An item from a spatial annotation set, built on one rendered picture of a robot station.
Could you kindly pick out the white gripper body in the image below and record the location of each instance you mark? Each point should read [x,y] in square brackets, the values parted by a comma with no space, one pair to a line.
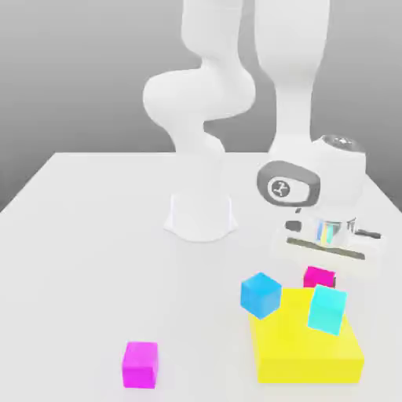
[326,255]

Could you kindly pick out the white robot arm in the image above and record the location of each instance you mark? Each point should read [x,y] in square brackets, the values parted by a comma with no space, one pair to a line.
[201,94]

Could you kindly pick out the small pink cube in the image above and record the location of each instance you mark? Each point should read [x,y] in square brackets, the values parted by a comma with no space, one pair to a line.
[317,277]

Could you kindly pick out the small cyan cube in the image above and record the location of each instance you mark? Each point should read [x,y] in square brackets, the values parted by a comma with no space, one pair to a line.
[326,309]

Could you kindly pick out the small blue cube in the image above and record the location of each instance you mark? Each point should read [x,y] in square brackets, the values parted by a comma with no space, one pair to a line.
[260,295]

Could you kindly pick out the small magenta cube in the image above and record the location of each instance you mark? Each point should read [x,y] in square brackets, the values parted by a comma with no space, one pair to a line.
[139,364]

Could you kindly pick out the large yellow box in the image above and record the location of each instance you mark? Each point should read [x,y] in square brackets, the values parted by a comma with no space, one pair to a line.
[301,348]

